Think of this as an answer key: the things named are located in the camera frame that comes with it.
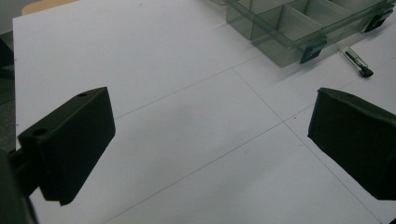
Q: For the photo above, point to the clear pen with black cap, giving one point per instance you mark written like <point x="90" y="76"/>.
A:
<point x="356" y="61"/>

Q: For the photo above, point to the light wooden board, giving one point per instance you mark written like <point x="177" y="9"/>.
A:
<point x="43" y="5"/>

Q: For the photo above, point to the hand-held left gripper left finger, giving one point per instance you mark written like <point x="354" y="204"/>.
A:
<point x="73" y="140"/>

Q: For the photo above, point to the clear plastic compartment organizer box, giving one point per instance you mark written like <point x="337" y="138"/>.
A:
<point x="299" y="25"/>

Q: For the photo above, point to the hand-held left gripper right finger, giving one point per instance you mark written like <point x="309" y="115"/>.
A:
<point x="355" y="137"/>

